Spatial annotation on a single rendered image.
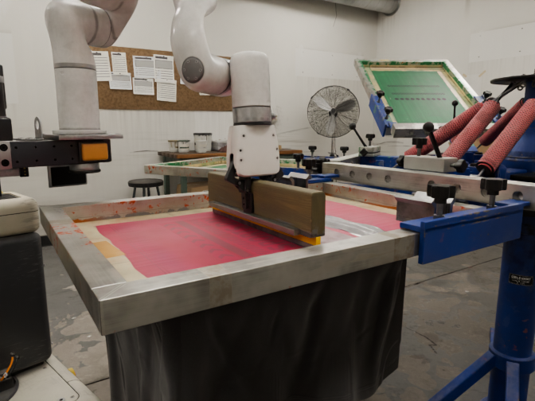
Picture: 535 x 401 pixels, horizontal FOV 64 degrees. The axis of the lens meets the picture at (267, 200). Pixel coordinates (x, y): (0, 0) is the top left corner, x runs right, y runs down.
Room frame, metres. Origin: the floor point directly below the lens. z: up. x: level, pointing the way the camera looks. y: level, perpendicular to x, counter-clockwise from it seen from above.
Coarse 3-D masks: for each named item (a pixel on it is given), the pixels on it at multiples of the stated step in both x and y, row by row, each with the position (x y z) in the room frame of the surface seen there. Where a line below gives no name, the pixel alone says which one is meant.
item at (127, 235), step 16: (336, 208) 1.04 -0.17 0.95; (352, 208) 1.04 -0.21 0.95; (112, 224) 0.87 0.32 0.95; (128, 224) 0.87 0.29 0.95; (144, 224) 0.87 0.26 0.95; (112, 240) 0.74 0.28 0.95; (128, 240) 0.74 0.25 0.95; (144, 240) 0.74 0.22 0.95; (160, 240) 0.74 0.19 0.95; (176, 240) 0.74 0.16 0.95
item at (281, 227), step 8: (224, 208) 0.89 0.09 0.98; (232, 208) 0.86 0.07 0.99; (240, 216) 0.83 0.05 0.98; (248, 216) 0.80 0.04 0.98; (256, 216) 0.79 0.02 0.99; (264, 224) 0.76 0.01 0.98; (272, 224) 0.73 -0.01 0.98; (280, 224) 0.72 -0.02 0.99; (288, 232) 0.69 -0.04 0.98; (296, 232) 0.69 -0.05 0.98
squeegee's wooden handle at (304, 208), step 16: (208, 176) 0.98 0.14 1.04; (224, 176) 0.92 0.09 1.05; (224, 192) 0.91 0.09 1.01; (256, 192) 0.80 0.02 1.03; (272, 192) 0.76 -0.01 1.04; (288, 192) 0.72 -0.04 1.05; (304, 192) 0.68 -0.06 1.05; (320, 192) 0.68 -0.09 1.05; (240, 208) 0.85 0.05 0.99; (256, 208) 0.80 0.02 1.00; (272, 208) 0.76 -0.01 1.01; (288, 208) 0.72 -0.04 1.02; (304, 208) 0.68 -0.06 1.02; (320, 208) 0.67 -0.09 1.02; (288, 224) 0.72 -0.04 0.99; (304, 224) 0.68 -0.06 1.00; (320, 224) 0.67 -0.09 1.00
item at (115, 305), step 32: (352, 192) 1.15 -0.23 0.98; (384, 192) 1.07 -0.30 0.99; (64, 224) 0.71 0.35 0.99; (64, 256) 0.58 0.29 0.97; (96, 256) 0.53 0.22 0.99; (288, 256) 0.53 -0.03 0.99; (320, 256) 0.54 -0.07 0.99; (352, 256) 0.58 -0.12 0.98; (384, 256) 0.61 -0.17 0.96; (96, 288) 0.42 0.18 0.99; (128, 288) 0.42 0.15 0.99; (160, 288) 0.42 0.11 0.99; (192, 288) 0.44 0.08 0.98; (224, 288) 0.46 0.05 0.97; (256, 288) 0.49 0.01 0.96; (288, 288) 0.52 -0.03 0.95; (96, 320) 0.41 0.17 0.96; (128, 320) 0.41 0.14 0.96; (160, 320) 0.42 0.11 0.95
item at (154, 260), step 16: (384, 224) 0.87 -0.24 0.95; (336, 240) 0.74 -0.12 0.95; (128, 256) 0.65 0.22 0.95; (144, 256) 0.65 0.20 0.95; (160, 256) 0.65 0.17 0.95; (176, 256) 0.65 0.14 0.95; (192, 256) 0.65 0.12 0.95; (208, 256) 0.65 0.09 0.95; (256, 256) 0.65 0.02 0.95; (144, 272) 0.57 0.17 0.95; (160, 272) 0.57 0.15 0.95
